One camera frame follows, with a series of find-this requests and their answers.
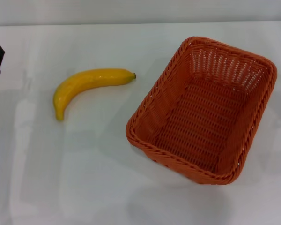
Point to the yellow plastic banana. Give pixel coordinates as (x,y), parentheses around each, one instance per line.
(84,79)

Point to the orange woven plastic basket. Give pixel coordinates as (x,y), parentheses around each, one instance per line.
(201,117)

